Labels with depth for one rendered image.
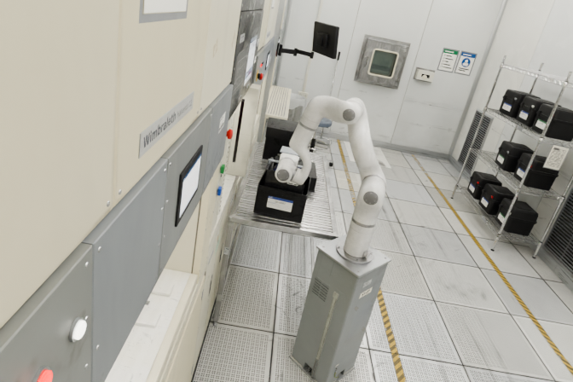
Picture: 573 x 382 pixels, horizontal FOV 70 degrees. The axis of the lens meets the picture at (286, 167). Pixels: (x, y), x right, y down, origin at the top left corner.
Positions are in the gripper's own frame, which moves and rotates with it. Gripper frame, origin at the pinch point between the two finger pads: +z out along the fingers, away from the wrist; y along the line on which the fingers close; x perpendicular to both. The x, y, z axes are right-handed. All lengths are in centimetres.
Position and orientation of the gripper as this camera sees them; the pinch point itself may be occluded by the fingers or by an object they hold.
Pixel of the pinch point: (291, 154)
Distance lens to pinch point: 228.2
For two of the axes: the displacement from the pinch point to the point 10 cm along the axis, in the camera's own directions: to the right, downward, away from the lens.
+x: 1.8, -9.1, -3.7
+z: 1.3, -3.5, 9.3
